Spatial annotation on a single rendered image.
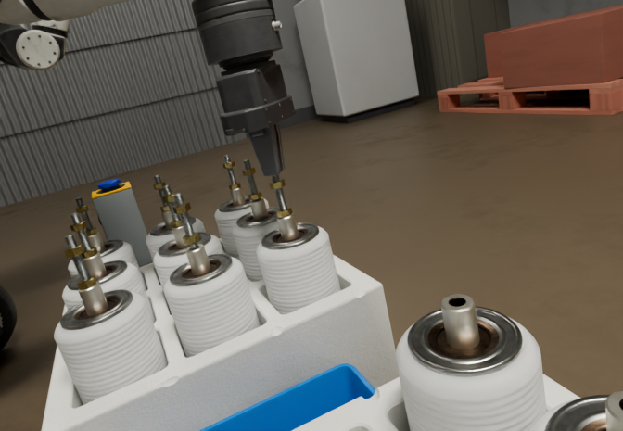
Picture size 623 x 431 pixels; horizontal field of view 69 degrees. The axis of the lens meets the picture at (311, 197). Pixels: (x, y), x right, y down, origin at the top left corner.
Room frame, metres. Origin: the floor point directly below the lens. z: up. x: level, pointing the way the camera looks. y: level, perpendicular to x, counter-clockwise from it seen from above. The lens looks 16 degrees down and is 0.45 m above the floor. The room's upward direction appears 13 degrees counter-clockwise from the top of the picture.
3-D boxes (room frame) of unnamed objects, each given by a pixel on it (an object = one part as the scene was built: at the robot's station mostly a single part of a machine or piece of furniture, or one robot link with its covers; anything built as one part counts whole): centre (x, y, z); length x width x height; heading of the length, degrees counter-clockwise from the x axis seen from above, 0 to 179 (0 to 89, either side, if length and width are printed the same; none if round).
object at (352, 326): (0.62, 0.19, 0.09); 0.39 x 0.39 x 0.18; 22
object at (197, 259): (0.51, 0.15, 0.26); 0.02 x 0.02 x 0.03
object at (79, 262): (0.46, 0.26, 0.30); 0.01 x 0.01 x 0.08
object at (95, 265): (0.57, 0.30, 0.26); 0.02 x 0.02 x 0.03
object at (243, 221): (0.66, 0.08, 0.25); 0.08 x 0.08 x 0.01
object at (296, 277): (0.55, 0.04, 0.16); 0.10 x 0.10 x 0.18
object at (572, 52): (2.39, -1.41, 0.20); 1.14 x 0.75 x 0.39; 20
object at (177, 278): (0.51, 0.15, 0.25); 0.08 x 0.08 x 0.01
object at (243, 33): (0.55, 0.03, 0.46); 0.13 x 0.10 x 0.12; 159
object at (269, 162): (0.54, 0.04, 0.37); 0.03 x 0.02 x 0.06; 69
